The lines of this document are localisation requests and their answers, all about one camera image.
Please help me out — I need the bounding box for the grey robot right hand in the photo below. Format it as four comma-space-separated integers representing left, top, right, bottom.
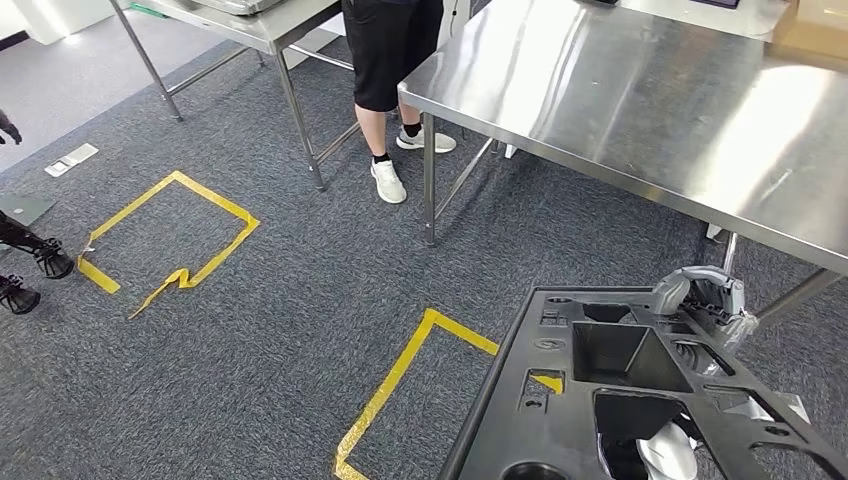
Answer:
651, 265, 761, 356

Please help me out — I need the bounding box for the black plastic panel part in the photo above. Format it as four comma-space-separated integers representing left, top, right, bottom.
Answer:
435, 286, 848, 480

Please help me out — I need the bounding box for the stainless steel workbench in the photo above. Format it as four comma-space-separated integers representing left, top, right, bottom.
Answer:
396, 0, 848, 327

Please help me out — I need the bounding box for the cardboard box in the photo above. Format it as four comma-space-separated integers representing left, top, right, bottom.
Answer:
768, 0, 848, 66

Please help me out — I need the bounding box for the person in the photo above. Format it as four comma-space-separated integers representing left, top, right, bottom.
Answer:
341, 0, 458, 206

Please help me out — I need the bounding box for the metal tray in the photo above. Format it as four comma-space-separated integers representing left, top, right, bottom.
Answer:
188, 0, 287, 17

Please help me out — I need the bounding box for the black humanoid robot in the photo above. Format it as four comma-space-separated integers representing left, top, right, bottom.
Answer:
0, 109, 76, 317

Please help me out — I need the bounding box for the grey floor outlet plate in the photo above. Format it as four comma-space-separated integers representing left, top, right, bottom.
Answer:
44, 142, 100, 179

